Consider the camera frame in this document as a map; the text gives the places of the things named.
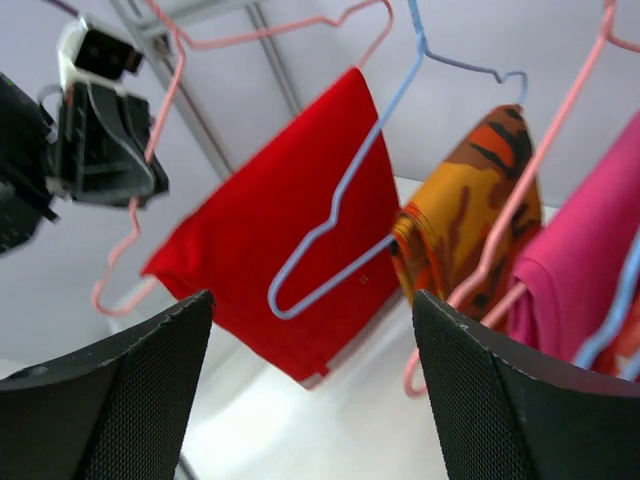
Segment aluminium frame post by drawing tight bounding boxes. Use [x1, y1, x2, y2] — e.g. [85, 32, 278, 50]
[109, 1, 303, 179]

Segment orange white tie-dye trousers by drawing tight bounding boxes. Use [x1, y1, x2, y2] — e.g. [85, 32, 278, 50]
[592, 319, 639, 376]

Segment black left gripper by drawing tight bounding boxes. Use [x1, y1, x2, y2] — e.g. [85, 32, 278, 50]
[49, 82, 169, 206]

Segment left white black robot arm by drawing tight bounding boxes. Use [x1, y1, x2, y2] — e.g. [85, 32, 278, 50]
[1, 76, 169, 253]

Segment pink hanger with red trousers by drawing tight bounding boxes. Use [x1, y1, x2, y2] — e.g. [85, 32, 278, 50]
[91, 1, 376, 317]

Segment blue hanger with yellow trousers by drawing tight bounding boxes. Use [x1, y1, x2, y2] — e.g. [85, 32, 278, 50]
[573, 252, 639, 370]

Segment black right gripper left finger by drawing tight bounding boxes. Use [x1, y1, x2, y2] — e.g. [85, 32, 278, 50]
[1, 291, 214, 479]

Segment orange black patterned trousers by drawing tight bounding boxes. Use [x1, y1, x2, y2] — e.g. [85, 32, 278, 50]
[391, 104, 533, 299]

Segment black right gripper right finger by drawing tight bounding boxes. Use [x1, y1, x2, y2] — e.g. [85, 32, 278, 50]
[413, 291, 639, 480]

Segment red trousers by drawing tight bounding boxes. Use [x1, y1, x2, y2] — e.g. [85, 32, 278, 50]
[144, 68, 400, 389]

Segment pink hanger with magenta trousers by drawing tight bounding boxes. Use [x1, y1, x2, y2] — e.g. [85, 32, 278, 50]
[402, 0, 640, 399]

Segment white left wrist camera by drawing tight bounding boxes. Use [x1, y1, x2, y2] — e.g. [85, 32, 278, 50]
[57, 14, 144, 94]

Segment magenta trousers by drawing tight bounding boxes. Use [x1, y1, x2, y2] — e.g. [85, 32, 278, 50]
[508, 118, 639, 362]

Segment blue hanger with patterned trousers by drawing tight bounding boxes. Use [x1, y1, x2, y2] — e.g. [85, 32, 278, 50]
[267, 0, 529, 321]

